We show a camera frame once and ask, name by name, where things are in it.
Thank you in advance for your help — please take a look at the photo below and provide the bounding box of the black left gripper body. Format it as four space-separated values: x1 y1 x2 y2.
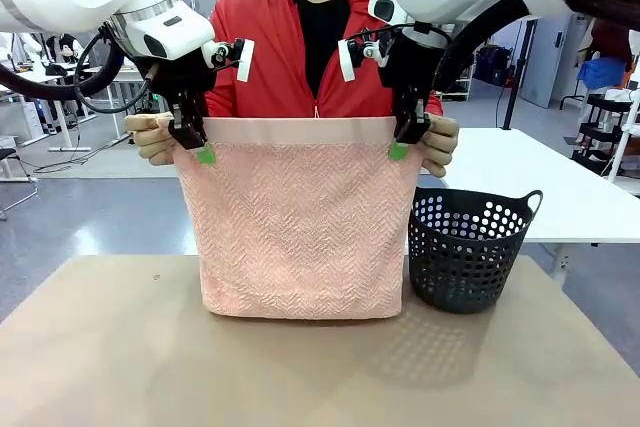
134 45 218 109

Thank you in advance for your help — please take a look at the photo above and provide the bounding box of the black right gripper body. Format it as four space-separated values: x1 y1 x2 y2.
377 38 445 97

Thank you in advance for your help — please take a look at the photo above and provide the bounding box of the pink woven towel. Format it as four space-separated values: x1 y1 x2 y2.
172 115 427 323

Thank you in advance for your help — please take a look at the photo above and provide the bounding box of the dark perforated plastic basket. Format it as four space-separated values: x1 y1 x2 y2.
406 186 544 315

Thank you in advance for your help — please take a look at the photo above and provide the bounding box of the person's left hand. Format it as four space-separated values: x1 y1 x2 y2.
419 114 461 180

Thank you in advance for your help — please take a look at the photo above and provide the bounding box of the person's right hand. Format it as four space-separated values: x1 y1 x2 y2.
123 113 177 168

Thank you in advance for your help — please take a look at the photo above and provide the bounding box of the wooden shoe rack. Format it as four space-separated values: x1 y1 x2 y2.
433 62 475 103

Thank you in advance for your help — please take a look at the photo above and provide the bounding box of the black suitcase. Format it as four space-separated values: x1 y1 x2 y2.
473 44 513 87

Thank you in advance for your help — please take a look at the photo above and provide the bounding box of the person in red jacket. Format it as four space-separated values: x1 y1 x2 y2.
205 0 445 120

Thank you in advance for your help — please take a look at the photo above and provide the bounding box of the seated person in varsity jacket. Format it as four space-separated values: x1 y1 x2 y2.
46 32 84 67

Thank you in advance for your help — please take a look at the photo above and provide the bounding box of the long white office desk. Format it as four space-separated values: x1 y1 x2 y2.
0 64 97 154

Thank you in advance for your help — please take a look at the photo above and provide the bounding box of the black office chair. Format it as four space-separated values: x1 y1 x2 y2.
0 146 40 222

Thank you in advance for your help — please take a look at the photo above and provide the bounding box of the large white table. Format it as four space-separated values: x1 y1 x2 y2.
439 126 640 273

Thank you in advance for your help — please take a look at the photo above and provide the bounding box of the black utility cart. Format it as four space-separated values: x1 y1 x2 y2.
571 90 640 179

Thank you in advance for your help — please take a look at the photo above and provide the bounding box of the blue hanging cloth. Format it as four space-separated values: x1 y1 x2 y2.
576 56 629 92

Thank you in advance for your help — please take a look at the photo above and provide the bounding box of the maroon hanging garment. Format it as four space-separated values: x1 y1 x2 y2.
588 15 640 74

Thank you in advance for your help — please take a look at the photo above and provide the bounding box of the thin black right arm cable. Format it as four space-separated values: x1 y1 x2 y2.
344 20 454 49

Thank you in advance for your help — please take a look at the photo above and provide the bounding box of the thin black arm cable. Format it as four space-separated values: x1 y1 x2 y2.
73 25 152 116
344 20 454 49

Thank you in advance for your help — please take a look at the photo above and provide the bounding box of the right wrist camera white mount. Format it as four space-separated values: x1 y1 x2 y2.
337 35 392 83

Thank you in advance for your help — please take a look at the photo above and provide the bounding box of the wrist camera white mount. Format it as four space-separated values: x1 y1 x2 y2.
201 37 256 83
337 35 392 83

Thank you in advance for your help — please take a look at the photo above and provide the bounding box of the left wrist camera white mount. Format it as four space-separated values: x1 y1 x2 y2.
201 37 256 83

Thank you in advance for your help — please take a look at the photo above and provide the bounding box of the black right arm cable sleeve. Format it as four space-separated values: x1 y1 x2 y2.
431 0 640 95

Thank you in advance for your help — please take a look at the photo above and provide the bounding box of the black arm cable sleeve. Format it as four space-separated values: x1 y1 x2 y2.
431 0 640 95
0 39 126 101

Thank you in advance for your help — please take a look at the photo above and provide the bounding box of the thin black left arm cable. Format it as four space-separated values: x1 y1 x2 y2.
73 25 152 116

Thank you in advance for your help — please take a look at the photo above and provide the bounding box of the black left arm cable sleeve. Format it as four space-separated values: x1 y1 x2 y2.
0 39 126 101

